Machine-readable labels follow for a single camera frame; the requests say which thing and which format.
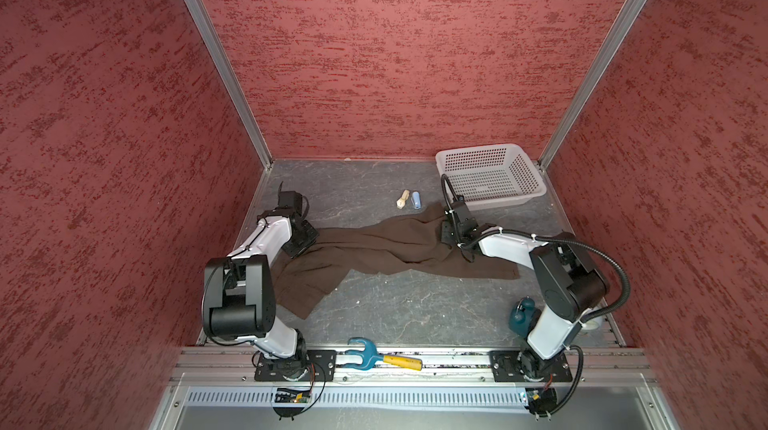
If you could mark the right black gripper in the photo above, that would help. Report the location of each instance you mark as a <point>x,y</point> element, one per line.
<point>445,226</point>

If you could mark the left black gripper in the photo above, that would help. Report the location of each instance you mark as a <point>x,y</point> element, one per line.
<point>311,234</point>

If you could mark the brown trousers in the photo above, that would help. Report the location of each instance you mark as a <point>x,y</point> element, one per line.
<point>395,245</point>

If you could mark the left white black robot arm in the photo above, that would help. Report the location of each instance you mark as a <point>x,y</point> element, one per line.
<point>239,301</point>

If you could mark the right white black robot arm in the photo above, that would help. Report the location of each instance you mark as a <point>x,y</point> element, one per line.
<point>569,282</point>

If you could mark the white plastic basket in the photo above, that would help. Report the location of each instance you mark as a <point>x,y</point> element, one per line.
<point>491,176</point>

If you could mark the teal small bottle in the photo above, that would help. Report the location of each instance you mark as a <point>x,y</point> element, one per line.
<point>524,317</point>

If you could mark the blue yellow garden fork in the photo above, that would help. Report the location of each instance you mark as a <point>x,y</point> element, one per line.
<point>370,356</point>

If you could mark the white round alarm clock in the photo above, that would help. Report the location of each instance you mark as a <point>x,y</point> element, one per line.
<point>592,320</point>

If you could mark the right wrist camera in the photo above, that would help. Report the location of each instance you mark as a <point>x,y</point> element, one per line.
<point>459,211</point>

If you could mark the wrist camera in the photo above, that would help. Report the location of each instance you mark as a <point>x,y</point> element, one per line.
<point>292,204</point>
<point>459,211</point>

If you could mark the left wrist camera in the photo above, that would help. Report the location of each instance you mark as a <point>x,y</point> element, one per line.
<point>292,204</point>

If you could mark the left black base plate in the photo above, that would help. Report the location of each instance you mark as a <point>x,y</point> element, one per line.
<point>316,365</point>

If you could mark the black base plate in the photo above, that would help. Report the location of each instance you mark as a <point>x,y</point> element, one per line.
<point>316,365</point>
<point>524,366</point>

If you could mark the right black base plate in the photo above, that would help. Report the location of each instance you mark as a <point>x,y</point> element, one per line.
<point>524,366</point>

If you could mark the white slotted cable duct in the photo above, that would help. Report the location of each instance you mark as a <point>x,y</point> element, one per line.
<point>505,400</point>

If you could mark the left aluminium corner post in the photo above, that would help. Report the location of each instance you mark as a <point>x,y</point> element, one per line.
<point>217,53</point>

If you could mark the aluminium corner post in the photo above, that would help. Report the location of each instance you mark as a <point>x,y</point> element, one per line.
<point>217,53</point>
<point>618,31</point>

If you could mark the right aluminium corner post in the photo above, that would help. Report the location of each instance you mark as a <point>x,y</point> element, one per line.
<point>618,31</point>

